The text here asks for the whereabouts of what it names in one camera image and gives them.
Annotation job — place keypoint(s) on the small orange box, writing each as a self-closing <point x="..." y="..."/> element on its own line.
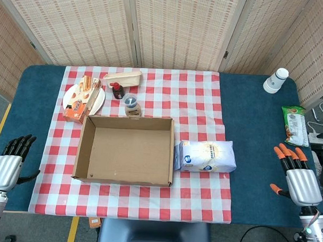
<point x="94" y="222"/>

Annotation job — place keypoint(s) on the left silver hand black fingers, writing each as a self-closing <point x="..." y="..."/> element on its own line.
<point x="4" y="171"/>

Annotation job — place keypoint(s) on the white power strip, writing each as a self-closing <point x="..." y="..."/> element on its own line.
<point x="316" y="137"/>

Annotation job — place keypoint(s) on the red white checkered tablecloth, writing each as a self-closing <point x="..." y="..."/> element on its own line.
<point x="199" y="114"/>

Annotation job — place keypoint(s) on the dark blue table cloth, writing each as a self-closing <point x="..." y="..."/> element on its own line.
<point x="252" y="116"/>

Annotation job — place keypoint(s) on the beige wooden tray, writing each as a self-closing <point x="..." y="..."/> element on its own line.
<point x="125" y="78"/>

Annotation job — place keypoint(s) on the right silver hand orange fingertips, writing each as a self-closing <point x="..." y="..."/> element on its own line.
<point x="303" y="187"/>

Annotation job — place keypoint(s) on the orange biscuit box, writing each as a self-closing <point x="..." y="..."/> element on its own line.
<point x="78" y="104"/>

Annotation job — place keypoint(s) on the white plate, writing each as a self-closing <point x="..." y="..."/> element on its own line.
<point x="99" y="103"/>

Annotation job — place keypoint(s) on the woven bamboo screen panel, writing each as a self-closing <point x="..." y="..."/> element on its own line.
<point x="312" y="52"/>
<point x="74" y="25"/>
<point x="254" y="36"/>
<point x="180" y="28"/>
<point x="10" y="54"/>

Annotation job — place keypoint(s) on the green snack bag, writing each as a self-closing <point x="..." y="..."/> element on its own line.
<point x="295" y="123"/>

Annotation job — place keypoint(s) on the white blue flour bag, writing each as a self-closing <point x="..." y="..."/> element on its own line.
<point x="208" y="155"/>

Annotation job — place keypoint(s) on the brown cardboard box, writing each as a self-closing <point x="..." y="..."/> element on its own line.
<point x="128" y="151"/>

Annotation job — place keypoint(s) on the dark sauce bottle red cap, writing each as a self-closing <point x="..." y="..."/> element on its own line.
<point x="118" y="92"/>

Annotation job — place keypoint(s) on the clear plastic cup blue contents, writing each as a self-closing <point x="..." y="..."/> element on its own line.
<point x="131" y="105"/>

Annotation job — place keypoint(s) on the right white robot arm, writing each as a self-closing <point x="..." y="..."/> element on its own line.
<point x="316" y="232"/>

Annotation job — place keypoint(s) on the white paper cup stack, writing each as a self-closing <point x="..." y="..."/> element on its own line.
<point x="275" y="81"/>

